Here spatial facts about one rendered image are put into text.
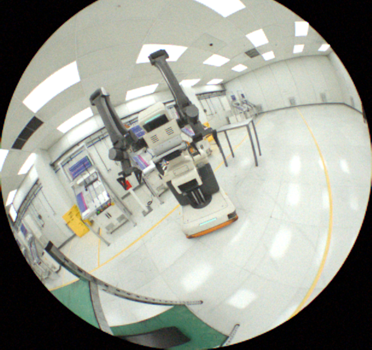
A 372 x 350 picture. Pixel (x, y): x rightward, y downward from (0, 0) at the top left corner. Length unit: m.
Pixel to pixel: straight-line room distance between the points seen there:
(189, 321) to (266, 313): 0.57
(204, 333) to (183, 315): 0.19
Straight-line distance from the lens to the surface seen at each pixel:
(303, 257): 1.25
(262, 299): 1.15
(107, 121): 0.70
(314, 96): 8.63
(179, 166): 0.84
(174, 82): 0.62
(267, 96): 8.42
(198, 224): 1.17
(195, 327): 0.88
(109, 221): 2.62
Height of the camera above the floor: 1.14
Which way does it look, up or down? 18 degrees down
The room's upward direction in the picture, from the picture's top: 27 degrees counter-clockwise
